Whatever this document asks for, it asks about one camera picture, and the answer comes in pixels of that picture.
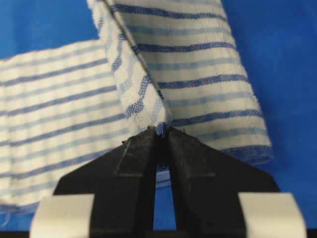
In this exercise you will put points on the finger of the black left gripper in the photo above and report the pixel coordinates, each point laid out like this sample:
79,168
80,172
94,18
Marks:
218,196
109,197

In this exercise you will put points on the blue table cloth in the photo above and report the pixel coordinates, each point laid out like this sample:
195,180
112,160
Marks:
277,41

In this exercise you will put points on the blue white striped towel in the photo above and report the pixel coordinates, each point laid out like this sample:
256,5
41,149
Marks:
158,63

